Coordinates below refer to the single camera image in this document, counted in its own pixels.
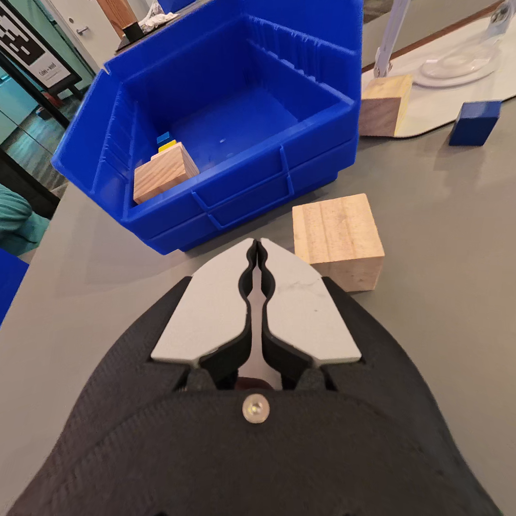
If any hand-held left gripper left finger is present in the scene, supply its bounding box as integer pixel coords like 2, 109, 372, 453
150, 238, 258, 389

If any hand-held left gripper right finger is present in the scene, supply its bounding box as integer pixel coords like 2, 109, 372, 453
258, 238, 362, 389

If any large plain wooden cube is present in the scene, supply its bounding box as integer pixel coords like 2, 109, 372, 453
292, 193, 385, 293
133, 142, 201, 205

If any medium plain wooden cube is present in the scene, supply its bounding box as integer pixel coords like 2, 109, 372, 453
359, 74, 414, 138

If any shallow blue plastic bin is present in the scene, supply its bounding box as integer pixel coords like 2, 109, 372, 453
0, 248, 30, 323

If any black office chair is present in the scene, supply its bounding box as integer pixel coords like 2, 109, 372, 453
0, 149, 61, 220

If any crumpled white cloth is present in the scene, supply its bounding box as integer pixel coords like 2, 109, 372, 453
139, 2, 180, 33

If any brown wooden desk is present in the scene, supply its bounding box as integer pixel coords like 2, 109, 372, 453
97, 0, 210, 55

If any black display on stand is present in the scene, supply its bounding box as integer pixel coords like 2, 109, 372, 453
0, 0, 83, 101

